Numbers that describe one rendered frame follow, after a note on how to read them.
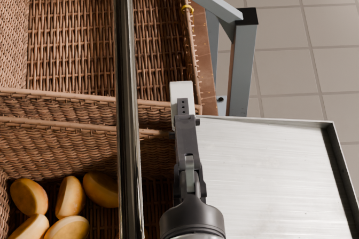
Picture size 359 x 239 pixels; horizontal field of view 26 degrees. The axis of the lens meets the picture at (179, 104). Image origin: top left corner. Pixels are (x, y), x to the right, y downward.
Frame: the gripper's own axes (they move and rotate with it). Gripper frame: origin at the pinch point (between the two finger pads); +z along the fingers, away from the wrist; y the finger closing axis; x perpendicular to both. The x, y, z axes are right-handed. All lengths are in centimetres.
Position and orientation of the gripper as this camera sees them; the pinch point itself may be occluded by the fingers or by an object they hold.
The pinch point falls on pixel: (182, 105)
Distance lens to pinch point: 100.5
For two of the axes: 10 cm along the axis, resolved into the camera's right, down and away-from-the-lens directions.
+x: 10.0, -0.5, 0.4
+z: -0.6, -7.9, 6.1
